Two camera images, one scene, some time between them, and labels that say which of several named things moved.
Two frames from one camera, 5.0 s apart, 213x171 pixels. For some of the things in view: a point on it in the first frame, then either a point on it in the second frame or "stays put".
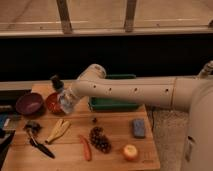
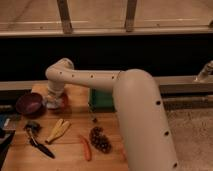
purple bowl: [30, 103] stays put
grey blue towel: [66, 100] → [53, 103]
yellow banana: [60, 129] stays put
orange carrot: [86, 146] stays put
